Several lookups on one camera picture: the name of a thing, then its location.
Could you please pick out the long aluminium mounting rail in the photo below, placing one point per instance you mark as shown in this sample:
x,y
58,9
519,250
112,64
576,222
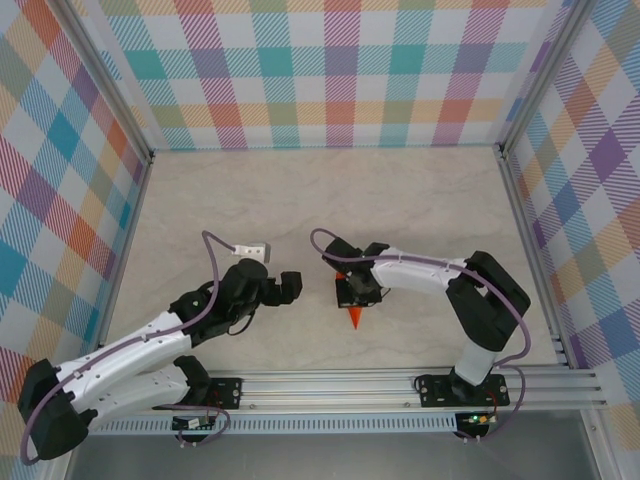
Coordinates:
x,y
325,390

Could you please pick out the small black controller board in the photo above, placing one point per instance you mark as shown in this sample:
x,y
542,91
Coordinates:
x,y
192,424

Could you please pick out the orange paper sheet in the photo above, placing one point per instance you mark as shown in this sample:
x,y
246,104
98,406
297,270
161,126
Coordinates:
x,y
356,317

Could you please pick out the aluminium corner post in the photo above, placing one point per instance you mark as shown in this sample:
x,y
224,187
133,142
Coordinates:
x,y
111,85
540,75

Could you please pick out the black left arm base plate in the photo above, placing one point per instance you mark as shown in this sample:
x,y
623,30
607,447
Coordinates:
x,y
230,392

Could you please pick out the aluminium frame leg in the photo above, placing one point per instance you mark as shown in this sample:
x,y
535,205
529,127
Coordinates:
x,y
597,450

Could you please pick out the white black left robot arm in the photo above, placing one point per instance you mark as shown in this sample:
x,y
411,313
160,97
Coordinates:
x,y
125,355

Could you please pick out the grey metal panel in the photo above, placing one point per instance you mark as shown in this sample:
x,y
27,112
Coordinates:
x,y
325,460

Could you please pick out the aluminium side rail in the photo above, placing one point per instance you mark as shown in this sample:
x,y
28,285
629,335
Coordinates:
x,y
120,265
528,240

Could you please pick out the round controller board with LED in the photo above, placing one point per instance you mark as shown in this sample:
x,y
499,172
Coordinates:
x,y
477,420

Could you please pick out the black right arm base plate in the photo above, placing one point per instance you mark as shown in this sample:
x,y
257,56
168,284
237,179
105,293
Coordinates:
x,y
432,392

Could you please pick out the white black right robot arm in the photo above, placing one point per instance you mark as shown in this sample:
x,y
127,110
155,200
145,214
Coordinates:
x,y
490,305

